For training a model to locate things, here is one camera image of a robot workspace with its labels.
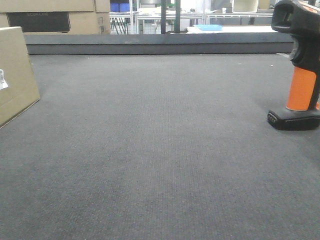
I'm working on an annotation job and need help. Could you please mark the blue tray on table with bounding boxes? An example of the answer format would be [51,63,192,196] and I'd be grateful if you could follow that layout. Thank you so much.
[194,24,223,32]

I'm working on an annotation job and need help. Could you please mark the blue storage bins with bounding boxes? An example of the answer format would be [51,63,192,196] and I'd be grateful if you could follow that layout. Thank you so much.
[110,2,130,13]

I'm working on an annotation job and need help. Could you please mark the dark grey raised table edge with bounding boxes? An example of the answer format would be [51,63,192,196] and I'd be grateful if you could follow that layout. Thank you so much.
[24,32,293,55]

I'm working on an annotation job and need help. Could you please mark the white background workbench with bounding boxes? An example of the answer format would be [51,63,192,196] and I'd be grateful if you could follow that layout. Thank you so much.
[187,25,276,34]

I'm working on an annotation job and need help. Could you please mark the orange black barcode scanner gun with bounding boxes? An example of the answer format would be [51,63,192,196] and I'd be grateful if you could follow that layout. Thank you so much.
[267,0,320,131]

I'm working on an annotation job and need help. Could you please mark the brown cardboard package box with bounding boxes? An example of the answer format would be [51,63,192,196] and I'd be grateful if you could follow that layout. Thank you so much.
[0,27,41,127]

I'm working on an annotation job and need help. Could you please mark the large stacked cardboard boxes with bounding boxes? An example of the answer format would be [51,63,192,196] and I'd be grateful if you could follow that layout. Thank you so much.
[0,0,111,35]

